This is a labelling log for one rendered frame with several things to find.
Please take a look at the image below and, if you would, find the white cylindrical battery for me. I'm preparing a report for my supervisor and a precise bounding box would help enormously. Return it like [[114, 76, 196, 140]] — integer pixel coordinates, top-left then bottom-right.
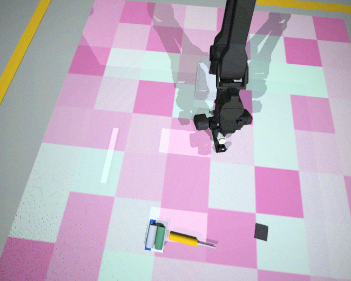
[[217, 129, 226, 144]]

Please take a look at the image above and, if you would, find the dark grey square tile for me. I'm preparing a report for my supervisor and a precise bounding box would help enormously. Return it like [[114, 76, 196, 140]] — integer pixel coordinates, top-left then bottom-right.
[[254, 223, 268, 241]]

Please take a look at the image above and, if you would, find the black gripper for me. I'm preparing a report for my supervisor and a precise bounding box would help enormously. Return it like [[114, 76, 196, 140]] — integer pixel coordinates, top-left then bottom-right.
[[193, 99, 253, 139]]

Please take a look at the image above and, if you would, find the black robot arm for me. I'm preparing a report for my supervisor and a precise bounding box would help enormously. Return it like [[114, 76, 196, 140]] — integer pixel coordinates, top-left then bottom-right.
[[209, 0, 256, 135]]

